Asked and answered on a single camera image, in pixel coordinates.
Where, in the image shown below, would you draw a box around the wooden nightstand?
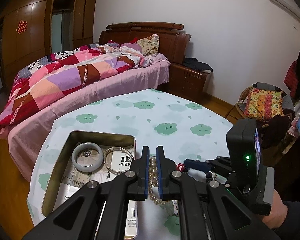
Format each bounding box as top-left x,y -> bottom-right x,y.
168,62 -> 212,102

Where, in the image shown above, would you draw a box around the red hanging garment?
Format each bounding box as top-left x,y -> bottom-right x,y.
283,60 -> 298,96

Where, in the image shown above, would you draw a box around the thin silver bangle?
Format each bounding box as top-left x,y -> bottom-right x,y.
103,147 -> 136,175

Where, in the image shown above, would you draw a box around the printed paper sheets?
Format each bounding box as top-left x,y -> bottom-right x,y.
57,142 -> 137,238

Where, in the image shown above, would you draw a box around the person's right hand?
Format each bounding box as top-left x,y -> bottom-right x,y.
262,192 -> 289,231

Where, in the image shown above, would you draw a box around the dark brown garment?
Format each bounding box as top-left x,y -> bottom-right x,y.
261,115 -> 291,149

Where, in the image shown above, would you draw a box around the floral pillow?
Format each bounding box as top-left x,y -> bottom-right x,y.
136,34 -> 161,57

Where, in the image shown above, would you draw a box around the pink bed sheet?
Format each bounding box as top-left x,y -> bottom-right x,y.
8,53 -> 171,180

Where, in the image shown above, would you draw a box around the pale grey jade bangle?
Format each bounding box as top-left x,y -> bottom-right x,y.
71,142 -> 104,172

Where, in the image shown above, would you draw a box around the wooden wardrobe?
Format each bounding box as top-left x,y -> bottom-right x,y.
0,0 -> 99,101

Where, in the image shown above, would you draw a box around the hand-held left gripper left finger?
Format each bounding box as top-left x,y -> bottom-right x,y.
22,146 -> 150,240

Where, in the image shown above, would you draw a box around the wooden bed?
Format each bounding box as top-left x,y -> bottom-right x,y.
0,22 -> 192,180

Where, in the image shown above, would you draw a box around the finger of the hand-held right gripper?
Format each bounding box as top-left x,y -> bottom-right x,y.
184,158 -> 208,172

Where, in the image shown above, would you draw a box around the pearl necklace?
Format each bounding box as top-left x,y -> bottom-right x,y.
147,156 -> 167,207

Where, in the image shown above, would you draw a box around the red paper decoration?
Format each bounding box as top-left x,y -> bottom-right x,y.
16,20 -> 27,34

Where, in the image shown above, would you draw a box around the metal tin box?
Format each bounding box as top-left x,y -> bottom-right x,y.
41,130 -> 138,240

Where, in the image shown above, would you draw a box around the patchwork quilt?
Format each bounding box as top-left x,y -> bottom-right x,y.
0,42 -> 150,136

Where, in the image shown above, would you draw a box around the wicker chair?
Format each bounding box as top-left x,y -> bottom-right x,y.
225,82 -> 298,131

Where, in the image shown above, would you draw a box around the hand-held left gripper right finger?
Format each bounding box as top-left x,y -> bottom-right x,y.
156,145 -> 282,240

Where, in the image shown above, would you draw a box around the dark folded clothes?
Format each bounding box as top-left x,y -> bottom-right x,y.
183,57 -> 213,73

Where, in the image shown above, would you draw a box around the person's right forearm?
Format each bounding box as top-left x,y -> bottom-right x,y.
272,199 -> 300,240

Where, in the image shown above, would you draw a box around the colourful patterned cushion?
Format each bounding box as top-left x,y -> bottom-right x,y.
243,86 -> 284,121

